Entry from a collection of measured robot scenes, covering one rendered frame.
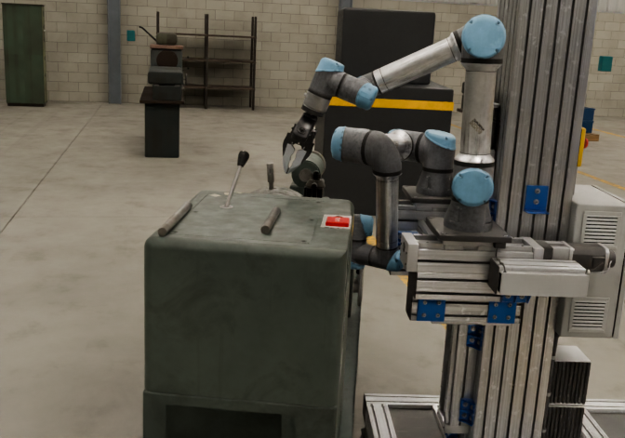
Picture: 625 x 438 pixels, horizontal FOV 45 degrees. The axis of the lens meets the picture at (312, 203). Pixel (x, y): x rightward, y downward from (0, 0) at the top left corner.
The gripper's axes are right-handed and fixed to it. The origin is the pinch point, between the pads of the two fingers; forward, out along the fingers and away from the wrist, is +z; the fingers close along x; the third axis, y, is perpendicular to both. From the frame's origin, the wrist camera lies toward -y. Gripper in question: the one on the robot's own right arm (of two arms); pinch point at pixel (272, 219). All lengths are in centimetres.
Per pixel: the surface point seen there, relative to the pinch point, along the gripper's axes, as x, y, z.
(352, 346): -54, 21, -30
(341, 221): 18, -67, -28
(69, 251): -107, 270, 198
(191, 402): -25, -90, 4
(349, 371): -54, -1, -31
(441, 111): 0, 460, -83
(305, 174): 1, 85, -1
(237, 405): -24, -90, -7
